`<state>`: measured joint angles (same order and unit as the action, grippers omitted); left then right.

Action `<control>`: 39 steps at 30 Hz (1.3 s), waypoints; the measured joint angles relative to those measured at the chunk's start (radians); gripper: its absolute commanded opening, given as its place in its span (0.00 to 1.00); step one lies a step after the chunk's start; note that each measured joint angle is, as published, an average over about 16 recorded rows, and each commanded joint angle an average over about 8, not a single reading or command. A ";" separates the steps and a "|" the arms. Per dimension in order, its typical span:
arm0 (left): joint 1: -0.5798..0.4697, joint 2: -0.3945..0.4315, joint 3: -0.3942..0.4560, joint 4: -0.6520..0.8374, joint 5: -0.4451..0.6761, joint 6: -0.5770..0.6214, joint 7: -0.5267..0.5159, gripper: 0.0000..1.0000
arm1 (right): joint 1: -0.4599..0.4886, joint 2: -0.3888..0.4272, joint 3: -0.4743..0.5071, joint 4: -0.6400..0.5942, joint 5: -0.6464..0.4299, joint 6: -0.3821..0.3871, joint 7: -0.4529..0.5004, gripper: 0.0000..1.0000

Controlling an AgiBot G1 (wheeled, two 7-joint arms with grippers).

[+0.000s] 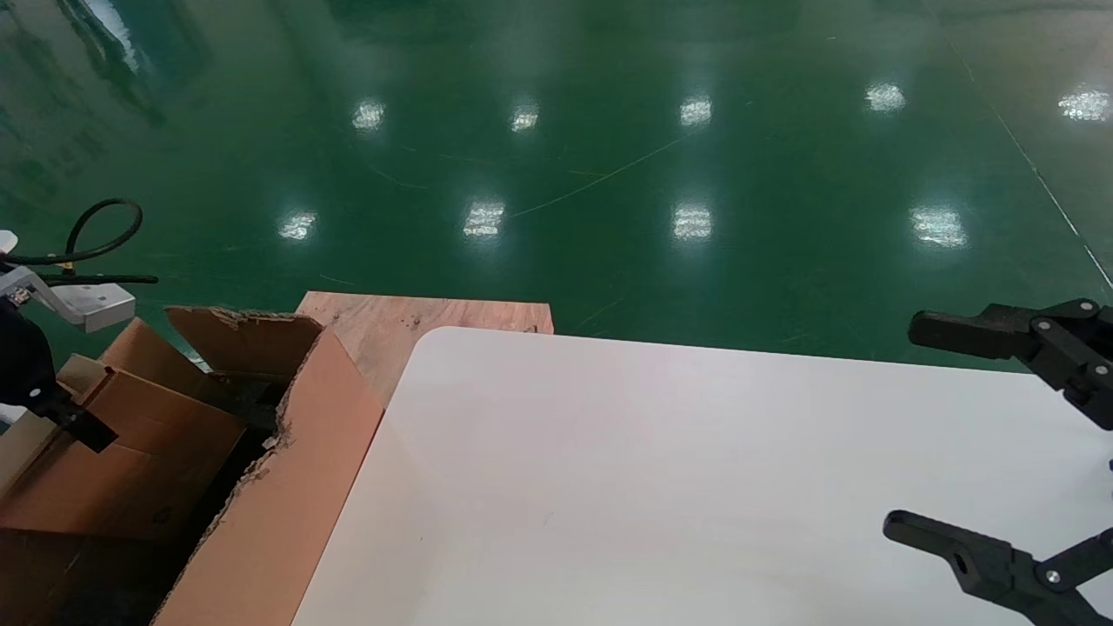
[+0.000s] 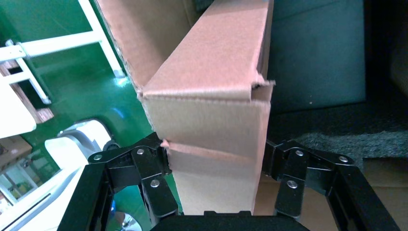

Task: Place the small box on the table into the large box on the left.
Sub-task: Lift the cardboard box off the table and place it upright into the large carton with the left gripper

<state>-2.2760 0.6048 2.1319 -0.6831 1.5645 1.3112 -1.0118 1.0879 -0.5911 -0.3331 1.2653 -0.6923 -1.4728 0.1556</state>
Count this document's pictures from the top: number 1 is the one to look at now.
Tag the large cardboard box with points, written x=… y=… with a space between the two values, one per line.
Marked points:
x=296 y=487

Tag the small white object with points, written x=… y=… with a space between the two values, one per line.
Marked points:
x=6 y=242

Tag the small cardboard box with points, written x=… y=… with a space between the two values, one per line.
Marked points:
x=148 y=461

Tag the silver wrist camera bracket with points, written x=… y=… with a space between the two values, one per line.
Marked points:
x=91 y=304

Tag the wooden pallet board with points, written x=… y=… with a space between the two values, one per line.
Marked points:
x=383 y=326

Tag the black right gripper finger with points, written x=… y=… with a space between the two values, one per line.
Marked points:
x=974 y=556
x=956 y=333

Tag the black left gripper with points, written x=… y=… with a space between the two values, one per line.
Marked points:
x=22 y=365

